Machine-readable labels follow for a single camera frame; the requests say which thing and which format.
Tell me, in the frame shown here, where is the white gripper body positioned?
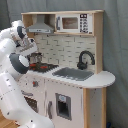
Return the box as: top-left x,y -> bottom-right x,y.
16,38 -> 37,56

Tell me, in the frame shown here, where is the small metal pot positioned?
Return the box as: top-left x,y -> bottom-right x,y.
28,52 -> 42,64

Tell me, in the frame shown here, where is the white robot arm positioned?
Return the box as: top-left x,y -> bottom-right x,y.
0,20 -> 55,128

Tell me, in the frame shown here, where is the white wooden toy kitchen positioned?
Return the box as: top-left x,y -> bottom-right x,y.
19,10 -> 115,128

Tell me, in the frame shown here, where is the grey range hood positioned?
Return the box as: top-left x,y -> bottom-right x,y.
26,15 -> 54,34

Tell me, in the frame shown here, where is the red left oven knob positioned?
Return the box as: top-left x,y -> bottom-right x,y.
33,81 -> 38,87

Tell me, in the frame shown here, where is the toy oven door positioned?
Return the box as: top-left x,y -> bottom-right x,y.
22,91 -> 38,112

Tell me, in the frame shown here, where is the toy microwave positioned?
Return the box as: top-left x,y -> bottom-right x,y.
56,13 -> 93,34

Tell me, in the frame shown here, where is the black toy faucet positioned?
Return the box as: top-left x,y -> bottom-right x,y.
77,50 -> 95,70

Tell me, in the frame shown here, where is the grey toy sink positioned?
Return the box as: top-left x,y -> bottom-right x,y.
52,67 -> 93,81

